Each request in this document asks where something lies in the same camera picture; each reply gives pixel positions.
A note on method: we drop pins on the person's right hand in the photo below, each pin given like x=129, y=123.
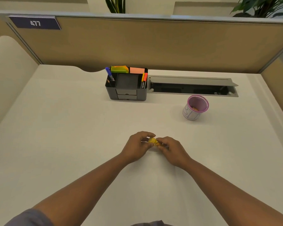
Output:
x=175, y=151

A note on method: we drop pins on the person's left hand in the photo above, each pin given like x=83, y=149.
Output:
x=135, y=146

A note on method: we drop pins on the person's left thumb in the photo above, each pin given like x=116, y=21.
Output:
x=148, y=143

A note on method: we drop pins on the person's right thumb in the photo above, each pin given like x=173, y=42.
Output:
x=160, y=148

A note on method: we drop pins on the yellow paper piece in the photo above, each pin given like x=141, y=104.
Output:
x=153, y=141

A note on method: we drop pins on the person's left forearm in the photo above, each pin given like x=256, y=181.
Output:
x=85, y=192

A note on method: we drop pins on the person's right forearm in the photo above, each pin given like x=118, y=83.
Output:
x=228, y=195

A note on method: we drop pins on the orange item in cup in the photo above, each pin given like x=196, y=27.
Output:
x=194, y=108

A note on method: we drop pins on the pink mesh cup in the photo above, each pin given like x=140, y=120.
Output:
x=195, y=108

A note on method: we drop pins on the black desk organizer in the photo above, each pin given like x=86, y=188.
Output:
x=126, y=87

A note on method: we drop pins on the orange marker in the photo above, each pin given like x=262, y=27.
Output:
x=144, y=79

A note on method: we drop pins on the yellow marker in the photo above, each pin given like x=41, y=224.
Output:
x=142, y=78

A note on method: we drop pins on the black pencil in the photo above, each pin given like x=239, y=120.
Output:
x=108, y=82

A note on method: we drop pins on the pink sticky note pad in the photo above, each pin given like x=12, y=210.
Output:
x=136, y=70

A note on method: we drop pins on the blue pen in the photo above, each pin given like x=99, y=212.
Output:
x=109, y=74

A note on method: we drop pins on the green and orange sticky notes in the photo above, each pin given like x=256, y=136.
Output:
x=119, y=69

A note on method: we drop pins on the tan cubicle partition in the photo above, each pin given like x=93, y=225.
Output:
x=146, y=44

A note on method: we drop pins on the grey shirt sleeve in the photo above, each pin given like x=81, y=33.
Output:
x=28, y=218

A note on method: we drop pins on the dark green plant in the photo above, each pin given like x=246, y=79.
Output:
x=115, y=4

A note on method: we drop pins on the blue number sign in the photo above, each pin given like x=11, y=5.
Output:
x=35, y=23

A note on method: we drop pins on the leafy green plant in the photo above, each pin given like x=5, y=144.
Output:
x=261, y=7

